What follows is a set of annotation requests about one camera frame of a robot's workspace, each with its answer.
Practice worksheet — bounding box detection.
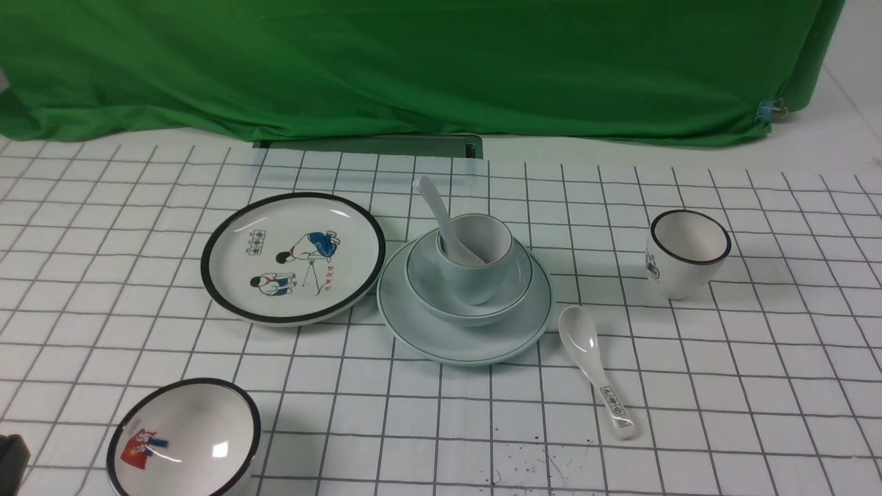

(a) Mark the pale blue cup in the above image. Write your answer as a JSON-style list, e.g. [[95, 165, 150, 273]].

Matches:
[[435, 214, 514, 305]]

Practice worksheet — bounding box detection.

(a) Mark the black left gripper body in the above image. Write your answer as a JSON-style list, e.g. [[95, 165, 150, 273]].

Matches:
[[0, 434, 31, 496]]

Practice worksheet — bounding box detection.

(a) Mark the black-rimmed cartoon plate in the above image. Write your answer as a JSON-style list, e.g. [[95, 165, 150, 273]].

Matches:
[[201, 192, 387, 327]]

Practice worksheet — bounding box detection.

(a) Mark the white spoon with label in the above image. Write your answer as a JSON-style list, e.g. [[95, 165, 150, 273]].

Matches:
[[558, 305, 637, 440]]

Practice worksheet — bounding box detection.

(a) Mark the white grid tablecloth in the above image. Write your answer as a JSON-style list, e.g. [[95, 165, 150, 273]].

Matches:
[[1, 138, 881, 495]]

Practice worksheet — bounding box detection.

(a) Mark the green backdrop cloth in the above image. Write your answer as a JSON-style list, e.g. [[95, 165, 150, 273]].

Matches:
[[1, 1, 844, 147]]

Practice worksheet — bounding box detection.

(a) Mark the pale blue bowl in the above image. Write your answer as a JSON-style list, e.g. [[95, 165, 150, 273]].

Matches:
[[405, 229, 539, 329]]

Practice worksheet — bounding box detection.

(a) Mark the black-rimmed white cup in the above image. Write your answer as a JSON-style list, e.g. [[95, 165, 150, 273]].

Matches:
[[645, 209, 733, 300]]

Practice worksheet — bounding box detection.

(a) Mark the pale blue plate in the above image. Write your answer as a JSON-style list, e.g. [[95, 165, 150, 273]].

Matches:
[[377, 238, 555, 366]]

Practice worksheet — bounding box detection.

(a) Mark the black-rimmed cartoon bowl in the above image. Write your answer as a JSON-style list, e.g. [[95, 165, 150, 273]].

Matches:
[[106, 378, 263, 495]]

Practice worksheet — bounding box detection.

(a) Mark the blue binder clip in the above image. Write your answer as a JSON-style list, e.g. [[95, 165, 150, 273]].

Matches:
[[754, 98, 790, 125]]

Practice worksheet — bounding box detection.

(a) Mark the plain white spoon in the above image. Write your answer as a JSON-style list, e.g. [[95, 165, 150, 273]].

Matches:
[[415, 175, 484, 267]]

